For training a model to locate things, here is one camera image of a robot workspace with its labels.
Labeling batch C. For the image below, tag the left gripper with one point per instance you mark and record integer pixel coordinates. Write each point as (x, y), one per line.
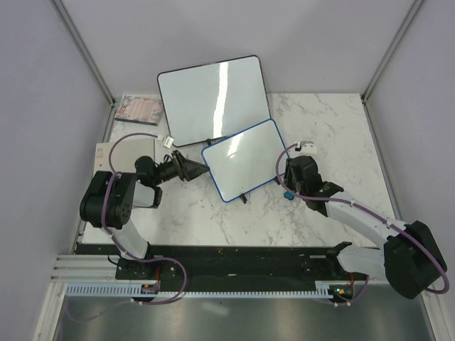
(186, 169)

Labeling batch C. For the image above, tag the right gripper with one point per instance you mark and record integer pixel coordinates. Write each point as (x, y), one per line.
(287, 176)

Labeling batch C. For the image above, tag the blue bone-shaped eraser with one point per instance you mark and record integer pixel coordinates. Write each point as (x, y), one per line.
(288, 196)

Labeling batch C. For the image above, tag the blue-framed small whiteboard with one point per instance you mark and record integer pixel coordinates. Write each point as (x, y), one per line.
(245, 161)

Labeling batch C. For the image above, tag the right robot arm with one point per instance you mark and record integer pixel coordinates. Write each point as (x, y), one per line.
(405, 254)

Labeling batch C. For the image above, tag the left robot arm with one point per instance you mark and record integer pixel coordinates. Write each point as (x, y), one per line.
(110, 197)

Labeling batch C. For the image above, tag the black-framed large whiteboard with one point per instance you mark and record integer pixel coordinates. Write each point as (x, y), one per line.
(215, 100)

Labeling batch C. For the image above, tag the grey board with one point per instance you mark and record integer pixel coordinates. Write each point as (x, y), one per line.
(124, 156)

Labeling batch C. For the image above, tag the floral notepad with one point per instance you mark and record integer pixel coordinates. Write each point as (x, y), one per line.
(144, 109)

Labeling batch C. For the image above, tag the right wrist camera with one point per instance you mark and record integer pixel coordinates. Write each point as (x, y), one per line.
(306, 148)

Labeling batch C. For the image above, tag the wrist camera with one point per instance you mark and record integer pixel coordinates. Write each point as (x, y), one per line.
(167, 142)
(306, 148)

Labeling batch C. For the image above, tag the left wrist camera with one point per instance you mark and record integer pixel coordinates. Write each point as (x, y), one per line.
(167, 142)

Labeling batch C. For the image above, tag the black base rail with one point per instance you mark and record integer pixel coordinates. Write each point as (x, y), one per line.
(304, 264)

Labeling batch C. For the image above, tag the aluminium rail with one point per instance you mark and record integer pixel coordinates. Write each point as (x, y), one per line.
(84, 269)

